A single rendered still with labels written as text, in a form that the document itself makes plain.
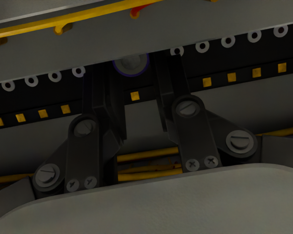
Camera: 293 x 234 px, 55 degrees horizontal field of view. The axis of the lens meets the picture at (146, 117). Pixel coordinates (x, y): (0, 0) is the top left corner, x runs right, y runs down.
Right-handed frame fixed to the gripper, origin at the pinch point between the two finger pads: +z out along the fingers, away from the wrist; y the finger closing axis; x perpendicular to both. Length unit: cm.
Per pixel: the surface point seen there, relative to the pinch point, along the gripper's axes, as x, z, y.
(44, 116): -8.7, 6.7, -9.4
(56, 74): -5.8, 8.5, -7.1
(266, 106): -16.1, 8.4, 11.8
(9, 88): -6.2, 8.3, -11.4
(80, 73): -6.1, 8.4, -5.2
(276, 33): -6.0, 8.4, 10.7
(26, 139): -14.6, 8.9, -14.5
